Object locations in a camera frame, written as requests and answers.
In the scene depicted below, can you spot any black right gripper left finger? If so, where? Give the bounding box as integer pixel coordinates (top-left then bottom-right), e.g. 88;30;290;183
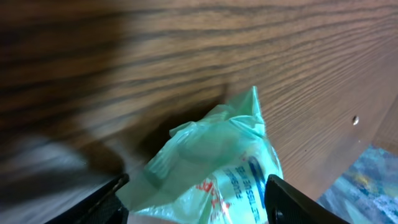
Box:
46;174;129;224

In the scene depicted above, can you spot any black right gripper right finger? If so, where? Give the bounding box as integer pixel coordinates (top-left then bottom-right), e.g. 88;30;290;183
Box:
264;174;348;224

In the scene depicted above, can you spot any mint tissue wipes pack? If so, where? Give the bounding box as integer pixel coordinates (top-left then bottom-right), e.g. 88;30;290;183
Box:
116;87;283;223

